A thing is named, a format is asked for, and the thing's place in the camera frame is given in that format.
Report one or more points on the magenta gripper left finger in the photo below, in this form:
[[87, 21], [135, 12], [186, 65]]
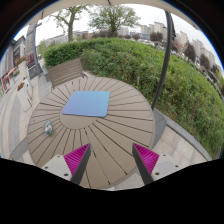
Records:
[[70, 167]]

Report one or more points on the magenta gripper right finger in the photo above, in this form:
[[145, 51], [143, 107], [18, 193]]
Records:
[[153, 166]]

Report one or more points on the green patterned computer mouse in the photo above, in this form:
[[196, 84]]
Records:
[[48, 128]]

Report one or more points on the blue mouse pad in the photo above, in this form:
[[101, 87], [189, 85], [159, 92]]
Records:
[[87, 103]]

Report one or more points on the green hedge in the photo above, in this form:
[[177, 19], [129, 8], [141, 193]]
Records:
[[186, 97]]

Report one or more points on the white planter box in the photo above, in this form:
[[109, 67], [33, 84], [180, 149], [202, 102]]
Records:
[[24, 94]]

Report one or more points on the white planter with flowers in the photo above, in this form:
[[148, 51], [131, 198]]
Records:
[[22, 66]]

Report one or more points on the black curved umbrella pole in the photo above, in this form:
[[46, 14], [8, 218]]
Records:
[[166, 59]]

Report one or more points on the grey pole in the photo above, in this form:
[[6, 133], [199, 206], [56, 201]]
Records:
[[36, 24]]

